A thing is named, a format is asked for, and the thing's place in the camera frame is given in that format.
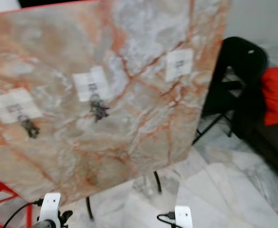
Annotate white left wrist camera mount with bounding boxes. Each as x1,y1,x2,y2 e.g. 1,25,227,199
39,192,62,224

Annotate black chair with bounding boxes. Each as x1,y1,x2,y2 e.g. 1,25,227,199
192,37,269,145

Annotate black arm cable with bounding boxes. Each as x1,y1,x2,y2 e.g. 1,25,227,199
156,212,176,224
3,199,43,228

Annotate key bunch with pink tag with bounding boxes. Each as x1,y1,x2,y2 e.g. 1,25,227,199
89,94,110,122

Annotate black metal board leg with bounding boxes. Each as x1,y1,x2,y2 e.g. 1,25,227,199
153,171,163,193
85,197,93,220

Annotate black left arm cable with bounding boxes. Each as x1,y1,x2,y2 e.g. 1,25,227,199
3,199,43,228

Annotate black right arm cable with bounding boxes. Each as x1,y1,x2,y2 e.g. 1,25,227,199
156,212,176,224

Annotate key bunch with green tag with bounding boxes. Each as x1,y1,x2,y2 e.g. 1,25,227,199
20,115,41,140

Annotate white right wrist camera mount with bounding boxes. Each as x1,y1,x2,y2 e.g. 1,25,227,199
174,205,193,228

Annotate red cushion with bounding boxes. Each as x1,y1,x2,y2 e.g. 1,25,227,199
261,66,278,127

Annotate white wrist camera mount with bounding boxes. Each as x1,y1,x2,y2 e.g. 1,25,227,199
39,192,62,224
174,205,193,228

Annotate white adhesive hook plate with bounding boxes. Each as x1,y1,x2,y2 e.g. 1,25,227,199
0,87,43,124
72,65,111,102
165,48,194,83

